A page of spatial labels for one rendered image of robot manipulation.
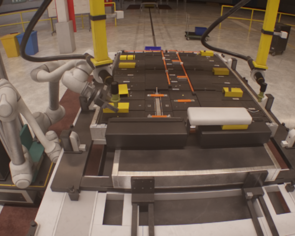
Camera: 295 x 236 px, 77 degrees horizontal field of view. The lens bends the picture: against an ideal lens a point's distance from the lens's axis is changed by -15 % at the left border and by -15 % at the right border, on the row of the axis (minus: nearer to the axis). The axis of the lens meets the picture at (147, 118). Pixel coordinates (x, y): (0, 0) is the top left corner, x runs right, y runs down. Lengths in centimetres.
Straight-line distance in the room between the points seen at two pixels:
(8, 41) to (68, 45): 201
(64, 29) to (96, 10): 549
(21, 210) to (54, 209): 121
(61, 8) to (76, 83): 519
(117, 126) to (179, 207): 55
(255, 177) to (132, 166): 64
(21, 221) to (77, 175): 119
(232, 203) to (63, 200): 93
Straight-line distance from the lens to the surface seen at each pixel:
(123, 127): 115
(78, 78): 130
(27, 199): 224
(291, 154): 161
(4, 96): 138
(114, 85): 85
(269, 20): 126
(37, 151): 219
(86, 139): 147
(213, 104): 159
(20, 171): 168
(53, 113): 220
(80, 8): 942
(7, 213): 245
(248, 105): 171
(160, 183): 110
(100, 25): 93
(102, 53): 95
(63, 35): 644
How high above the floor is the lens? 180
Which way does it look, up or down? 35 degrees down
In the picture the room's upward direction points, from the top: straight up
